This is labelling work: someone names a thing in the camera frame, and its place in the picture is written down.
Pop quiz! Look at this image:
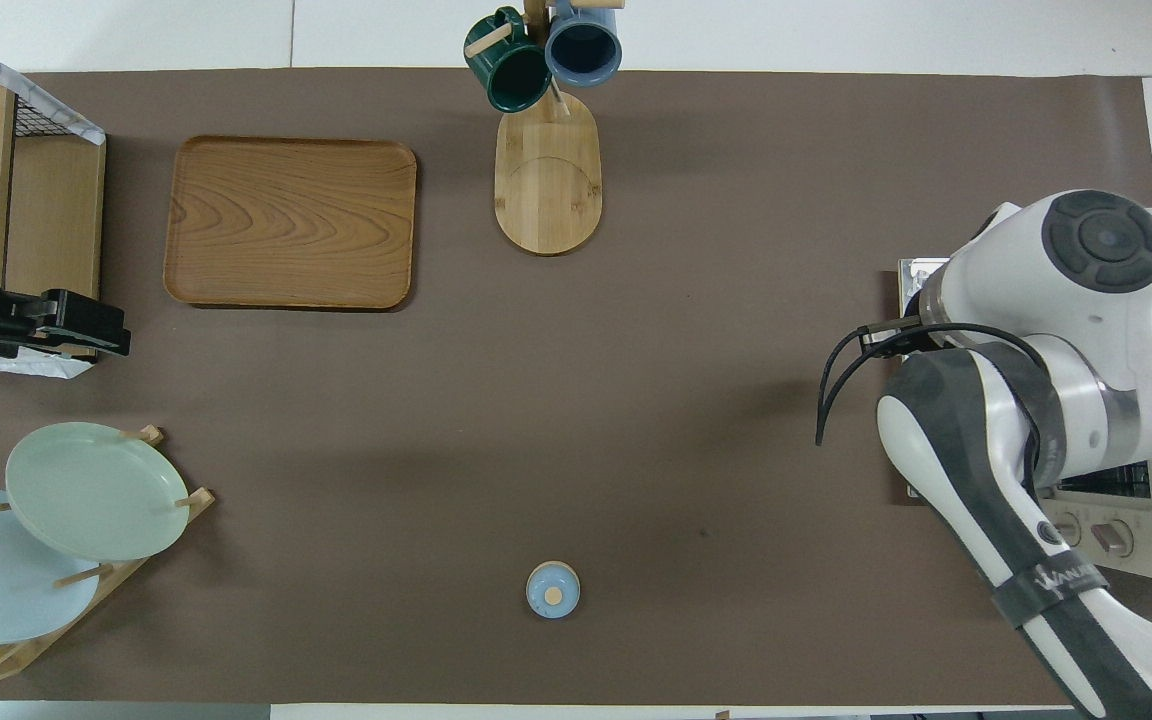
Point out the pale green plate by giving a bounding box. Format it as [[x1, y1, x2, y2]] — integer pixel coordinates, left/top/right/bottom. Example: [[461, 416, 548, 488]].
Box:
[[5, 421, 191, 563]]

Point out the wooden plate rack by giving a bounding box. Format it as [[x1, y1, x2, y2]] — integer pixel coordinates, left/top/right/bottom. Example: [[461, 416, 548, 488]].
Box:
[[0, 425, 216, 687]]

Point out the wooden serving tray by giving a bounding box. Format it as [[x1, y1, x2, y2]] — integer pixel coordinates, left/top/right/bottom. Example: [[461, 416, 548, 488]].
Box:
[[163, 135, 419, 311]]

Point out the brown table mat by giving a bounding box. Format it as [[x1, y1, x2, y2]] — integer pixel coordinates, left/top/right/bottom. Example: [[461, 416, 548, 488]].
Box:
[[0, 67, 1152, 706]]

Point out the wooden mug tree stand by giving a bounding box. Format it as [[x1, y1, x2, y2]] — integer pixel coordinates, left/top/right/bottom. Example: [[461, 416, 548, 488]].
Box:
[[464, 0, 627, 257]]

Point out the small blue jar wooden knob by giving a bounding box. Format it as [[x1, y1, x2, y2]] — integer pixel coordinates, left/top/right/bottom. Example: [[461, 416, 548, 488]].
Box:
[[525, 560, 582, 620]]

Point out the blue grey mug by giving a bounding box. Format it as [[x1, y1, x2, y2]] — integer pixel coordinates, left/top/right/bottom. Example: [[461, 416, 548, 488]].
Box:
[[544, 0, 624, 88]]

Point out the dark green mug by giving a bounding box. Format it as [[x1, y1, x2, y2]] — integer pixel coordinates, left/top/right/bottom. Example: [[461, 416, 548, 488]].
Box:
[[463, 7, 553, 114]]

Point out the wooden shelf with wire mesh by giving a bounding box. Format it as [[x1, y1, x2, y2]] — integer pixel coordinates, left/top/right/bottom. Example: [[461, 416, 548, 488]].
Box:
[[0, 22, 107, 379]]

